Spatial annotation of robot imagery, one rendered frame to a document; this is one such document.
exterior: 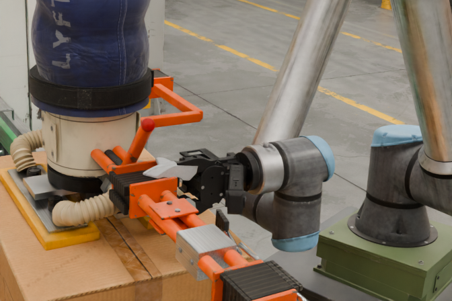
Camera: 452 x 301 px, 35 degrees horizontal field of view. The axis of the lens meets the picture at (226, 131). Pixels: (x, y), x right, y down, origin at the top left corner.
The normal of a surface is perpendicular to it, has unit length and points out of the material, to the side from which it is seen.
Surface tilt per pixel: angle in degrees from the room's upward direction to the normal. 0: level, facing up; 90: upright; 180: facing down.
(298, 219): 87
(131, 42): 76
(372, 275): 90
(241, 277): 0
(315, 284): 0
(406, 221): 66
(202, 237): 0
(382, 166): 88
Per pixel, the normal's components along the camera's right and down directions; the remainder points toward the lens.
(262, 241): 0.06, -0.94
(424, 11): -0.04, 0.55
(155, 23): 0.51, 0.33
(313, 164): 0.51, 0.11
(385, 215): -0.46, -0.11
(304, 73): 0.11, 0.08
